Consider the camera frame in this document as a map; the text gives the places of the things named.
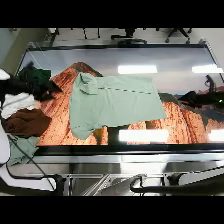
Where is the pale green shirt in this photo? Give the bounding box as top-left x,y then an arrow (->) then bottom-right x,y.
68,71 -> 168,141

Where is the black office chair base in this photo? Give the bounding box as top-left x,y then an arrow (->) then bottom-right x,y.
110,27 -> 148,47
164,27 -> 193,45

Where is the dark green garment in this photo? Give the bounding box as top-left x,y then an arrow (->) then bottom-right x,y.
17,62 -> 53,92

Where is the black garment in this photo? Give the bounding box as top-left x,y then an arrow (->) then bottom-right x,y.
0,77 -> 63,103

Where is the brown garment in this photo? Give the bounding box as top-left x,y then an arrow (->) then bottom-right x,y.
2,108 -> 53,138

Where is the white garment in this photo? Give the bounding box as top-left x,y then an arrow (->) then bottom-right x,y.
1,92 -> 38,120

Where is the pale green garment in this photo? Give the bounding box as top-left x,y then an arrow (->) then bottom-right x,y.
6,134 -> 42,167

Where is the silver frame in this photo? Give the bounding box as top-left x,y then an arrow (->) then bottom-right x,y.
0,150 -> 224,197

